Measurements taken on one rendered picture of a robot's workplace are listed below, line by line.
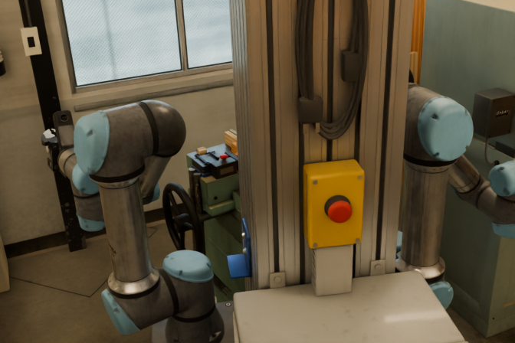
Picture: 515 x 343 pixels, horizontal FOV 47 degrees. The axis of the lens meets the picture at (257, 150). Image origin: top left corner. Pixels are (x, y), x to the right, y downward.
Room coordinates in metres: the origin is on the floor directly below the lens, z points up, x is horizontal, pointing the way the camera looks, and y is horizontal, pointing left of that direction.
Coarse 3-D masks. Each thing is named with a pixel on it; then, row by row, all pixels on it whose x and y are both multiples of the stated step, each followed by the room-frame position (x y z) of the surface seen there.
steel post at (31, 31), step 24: (24, 0) 2.80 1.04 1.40; (24, 24) 2.81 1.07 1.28; (24, 48) 2.78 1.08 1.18; (48, 48) 2.85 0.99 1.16; (48, 72) 2.84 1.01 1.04; (48, 96) 2.83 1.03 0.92; (48, 120) 2.82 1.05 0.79; (72, 192) 2.84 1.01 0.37; (72, 216) 2.83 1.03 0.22; (72, 240) 2.82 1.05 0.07
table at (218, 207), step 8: (224, 144) 2.20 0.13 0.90; (192, 152) 2.13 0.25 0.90; (224, 152) 2.12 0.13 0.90; (232, 152) 2.11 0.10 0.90; (232, 192) 1.80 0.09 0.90; (232, 200) 1.79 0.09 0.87; (240, 200) 1.75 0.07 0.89; (208, 208) 1.75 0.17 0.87; (216, 208) 1.75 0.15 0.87; (224, 208) 1.76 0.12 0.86; (232, 208) 1.78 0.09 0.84; (240, 208) 1.76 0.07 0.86
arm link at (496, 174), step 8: (496, 168) 1.23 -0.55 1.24; (504, 168) 1.21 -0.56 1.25; (512, 168) 1.21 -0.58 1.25; (496, 176) 1.22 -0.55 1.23; (504, 176) 1.20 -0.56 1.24; (512, 176) 1.19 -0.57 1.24; (496, 184) 1.22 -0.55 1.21; (504, 184) 1.20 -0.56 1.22; (512, 184) 1.19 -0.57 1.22; (496, 192) 1.22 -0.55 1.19; (504, 192) 1.19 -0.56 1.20; (512, 192) 1.19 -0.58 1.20; (512, 200) 1.20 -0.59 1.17
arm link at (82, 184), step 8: (72, 160) 1.36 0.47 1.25; (64, 168) 1.36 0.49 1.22; (72, 168) 1.33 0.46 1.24; (72, 176) 1.31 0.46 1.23; (80, 176) 1.29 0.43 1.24; (88, 176) 1.30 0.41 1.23; (72, 184) 1.32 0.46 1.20; (80, 184) 1.29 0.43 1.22; (88, 184) 1.30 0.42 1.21; (96, 184) 1.31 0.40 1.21; (80, 192) 1.31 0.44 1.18; (88, 192) 1.29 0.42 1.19; (96, 192) 1.30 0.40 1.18
